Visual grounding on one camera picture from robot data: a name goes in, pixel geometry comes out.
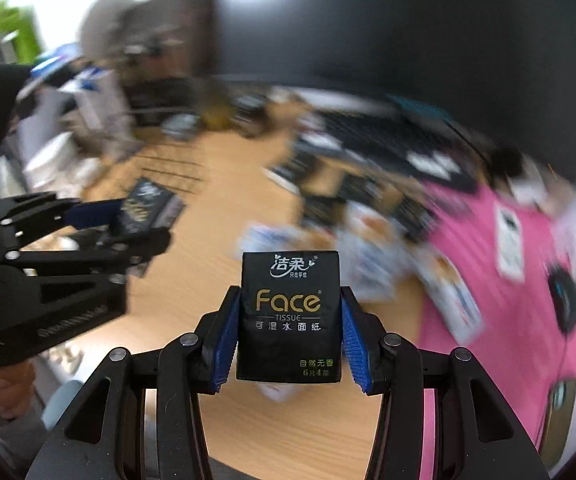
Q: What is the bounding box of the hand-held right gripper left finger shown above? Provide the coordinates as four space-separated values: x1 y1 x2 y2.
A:
25 285 243 480

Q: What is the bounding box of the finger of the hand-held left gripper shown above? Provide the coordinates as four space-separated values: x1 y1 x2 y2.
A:
5 226 172 277
0 192 124 253

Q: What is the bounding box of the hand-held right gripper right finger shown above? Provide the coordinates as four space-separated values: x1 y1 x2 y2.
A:
340 286 551 480

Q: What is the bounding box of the black tissue pack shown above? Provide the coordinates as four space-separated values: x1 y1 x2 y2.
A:
235 249 345 385
109 176 187 281

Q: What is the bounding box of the wooden desktop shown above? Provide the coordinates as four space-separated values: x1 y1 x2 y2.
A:
43 85 469 480

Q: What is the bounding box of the person's left hand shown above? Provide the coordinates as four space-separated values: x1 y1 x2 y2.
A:
0 361 37 419

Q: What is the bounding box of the pile of printed packets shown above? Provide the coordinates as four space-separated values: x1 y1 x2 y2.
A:
240 195 486 347

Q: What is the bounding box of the pink desk mat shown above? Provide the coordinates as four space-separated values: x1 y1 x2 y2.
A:
417 180 576 461

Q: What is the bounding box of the white remote control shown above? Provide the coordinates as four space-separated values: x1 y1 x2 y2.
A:
493 204 527 279

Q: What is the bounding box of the green plant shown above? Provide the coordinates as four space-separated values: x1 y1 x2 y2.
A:
0 0 44 63

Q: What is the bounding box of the black keyboard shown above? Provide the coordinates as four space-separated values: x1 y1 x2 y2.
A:
288 105 480 192

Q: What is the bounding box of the black computer mouse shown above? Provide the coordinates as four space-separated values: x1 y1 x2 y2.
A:
547 264 576 337

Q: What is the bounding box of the black computer monitor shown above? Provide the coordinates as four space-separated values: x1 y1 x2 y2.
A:
213 0 576 182

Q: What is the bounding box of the black wire basket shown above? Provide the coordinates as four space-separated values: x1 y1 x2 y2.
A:
93 105 210 197

